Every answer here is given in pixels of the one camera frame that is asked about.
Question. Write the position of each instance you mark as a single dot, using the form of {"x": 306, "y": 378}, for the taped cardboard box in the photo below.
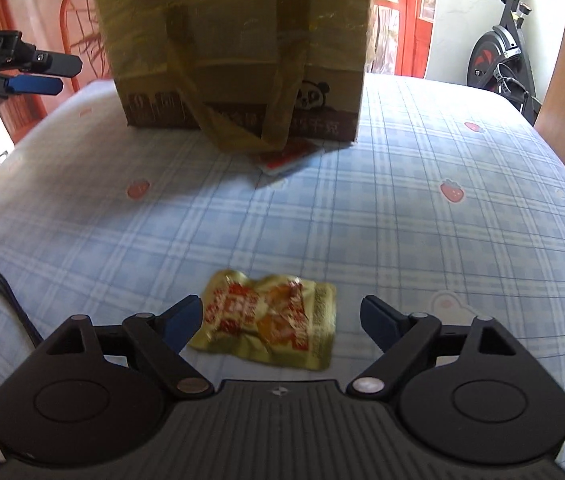
{"x": 249, "y": 73}

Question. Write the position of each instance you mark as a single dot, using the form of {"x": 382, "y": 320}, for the black exercise bike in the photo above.
{"x": 499, "y": 63}

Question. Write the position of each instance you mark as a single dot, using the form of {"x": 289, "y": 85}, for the gold red snack pouch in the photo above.
{"x": 279, "y": 320}

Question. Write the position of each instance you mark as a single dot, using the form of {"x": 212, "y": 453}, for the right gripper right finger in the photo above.
{"x": 407, "y": 343}

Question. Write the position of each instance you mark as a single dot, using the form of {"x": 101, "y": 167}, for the red metal chair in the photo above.
{"x": 80, "y": 34}

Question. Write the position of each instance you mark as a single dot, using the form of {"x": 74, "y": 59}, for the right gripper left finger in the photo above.
{"x": 157, "y": 341}

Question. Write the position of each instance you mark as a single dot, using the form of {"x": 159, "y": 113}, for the red white small packet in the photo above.
{"x": 296, "y": 153}

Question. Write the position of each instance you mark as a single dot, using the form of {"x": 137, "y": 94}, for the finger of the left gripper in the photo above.
{"x": 56, "y": 64}
{"x": 33, "y": 84}

